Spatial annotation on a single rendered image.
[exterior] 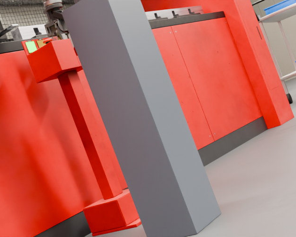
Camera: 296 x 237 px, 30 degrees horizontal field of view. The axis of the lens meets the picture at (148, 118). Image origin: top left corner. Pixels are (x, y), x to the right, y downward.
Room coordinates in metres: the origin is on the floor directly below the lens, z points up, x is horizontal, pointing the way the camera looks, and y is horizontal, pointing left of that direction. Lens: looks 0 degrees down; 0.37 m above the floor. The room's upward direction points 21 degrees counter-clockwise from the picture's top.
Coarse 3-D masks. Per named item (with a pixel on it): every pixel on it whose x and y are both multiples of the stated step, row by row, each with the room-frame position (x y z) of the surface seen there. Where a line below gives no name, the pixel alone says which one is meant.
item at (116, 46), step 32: (96, 0) 1.63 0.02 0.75; (128, 0) 1.70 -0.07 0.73; (96, 32) 1.65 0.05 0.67; (128, 32) 1.65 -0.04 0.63; (96, 64) 1.68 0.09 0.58; (128, 64) 1.62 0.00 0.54; (160, 64) 1.74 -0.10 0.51; (96, 96) 1.70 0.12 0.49; (128, 96) 1.64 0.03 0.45; (160, 96) 1.68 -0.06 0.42; (128, 128) 1.66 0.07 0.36; (160, 128) 1.63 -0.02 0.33; (128, 160) 1.69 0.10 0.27; (160, 160) 1.63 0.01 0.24; (192, 160) 1.71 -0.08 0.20; (160, 192) 1.65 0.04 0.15; (192, 192) 1.66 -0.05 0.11; (160, 224) 1.67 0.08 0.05; (192, 224) 1.61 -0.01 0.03
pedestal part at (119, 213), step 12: (96, 204) 2.20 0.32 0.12; (108, 204) 2.14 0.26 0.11; (120, 204) 2.12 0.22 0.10; (132, 204) 2.17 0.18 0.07; (96, 216) 2.19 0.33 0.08; (108, 216) 2.15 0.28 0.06; (120, 216) 2.11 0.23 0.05; (132, 216) 2.15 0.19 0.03; (96, 228) 2.20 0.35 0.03; (108, 228) 2.17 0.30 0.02; (120, 228) 2.13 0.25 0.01
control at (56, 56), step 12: (24, 48) 2.22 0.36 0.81; (48, 48) 2.14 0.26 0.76; (60, 48) 2.15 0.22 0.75; (72, 48) 2.20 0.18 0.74; (36, 60) 2.19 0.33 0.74; (48, 60) 2.15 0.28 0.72; (60, 60) 2.13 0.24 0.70; (72, 60) 2.18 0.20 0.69; (36, 72) 2.21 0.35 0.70; (48, 72) 2.17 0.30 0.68; (60, 72) 2.17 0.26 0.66
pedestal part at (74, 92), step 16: (64, 80) 2.22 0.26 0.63; (80, 96) 2.23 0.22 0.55; (80, 112) 2.21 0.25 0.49; (80, 128) 2.23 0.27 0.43; (96, 128) 2.24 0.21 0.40; (96, 144) 2.22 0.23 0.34; (96, 160) 2.22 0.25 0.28; (96, 176) 2.24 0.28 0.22; (112, 176) 2.23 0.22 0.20; (112, 192) 2.21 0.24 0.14
